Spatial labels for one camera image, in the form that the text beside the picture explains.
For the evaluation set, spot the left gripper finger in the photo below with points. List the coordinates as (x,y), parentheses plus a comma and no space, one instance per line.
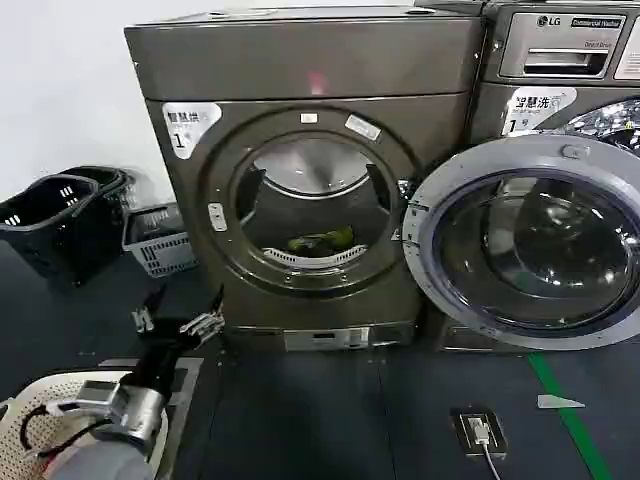
(149,312)
(212,322)

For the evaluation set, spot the stacked black laundry baskets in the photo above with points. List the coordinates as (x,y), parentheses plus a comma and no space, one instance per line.
(102,175)

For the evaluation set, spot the white triangular floor marker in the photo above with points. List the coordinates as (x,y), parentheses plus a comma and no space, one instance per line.
(555,402)

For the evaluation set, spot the grey washer with detergent drawer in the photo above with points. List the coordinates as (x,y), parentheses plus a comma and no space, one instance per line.
(550,30)

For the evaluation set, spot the large black laundry basket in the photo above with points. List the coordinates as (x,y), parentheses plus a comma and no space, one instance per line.
(50,240)

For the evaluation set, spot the round glass dryer door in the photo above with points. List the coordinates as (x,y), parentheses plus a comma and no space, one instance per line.
(500,157)

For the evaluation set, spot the white numbered dryer sticker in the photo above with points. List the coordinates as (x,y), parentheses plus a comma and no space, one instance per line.
(187,125)

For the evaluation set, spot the grey slotted laundry basket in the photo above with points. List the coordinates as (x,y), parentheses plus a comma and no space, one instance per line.
(160,255)

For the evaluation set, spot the metal floor socket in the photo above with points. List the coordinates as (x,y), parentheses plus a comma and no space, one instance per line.
(462,427)

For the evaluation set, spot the grey dryer with open drum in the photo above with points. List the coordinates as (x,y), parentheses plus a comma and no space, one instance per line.
(300,65)

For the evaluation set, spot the green garment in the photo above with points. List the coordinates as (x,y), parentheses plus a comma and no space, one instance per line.
(340,235)

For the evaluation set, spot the green floor tape stripe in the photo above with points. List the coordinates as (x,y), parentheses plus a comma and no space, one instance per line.
(560,400)

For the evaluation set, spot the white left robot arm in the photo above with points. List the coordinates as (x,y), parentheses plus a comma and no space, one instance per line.
(92,460)

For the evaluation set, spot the grey metal floor plate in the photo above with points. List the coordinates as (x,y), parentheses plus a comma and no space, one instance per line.
(190,372)

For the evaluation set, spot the white perforated laundry basket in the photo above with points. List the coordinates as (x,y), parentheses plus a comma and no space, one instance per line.
(45,395)

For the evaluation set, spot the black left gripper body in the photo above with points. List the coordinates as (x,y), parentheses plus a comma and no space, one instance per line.
(162,350)

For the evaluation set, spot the white numbered washer sticker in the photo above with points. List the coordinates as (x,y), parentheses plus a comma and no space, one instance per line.
(537,107)

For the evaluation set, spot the white lint filter grille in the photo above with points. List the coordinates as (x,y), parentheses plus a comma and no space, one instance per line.
(305,260)

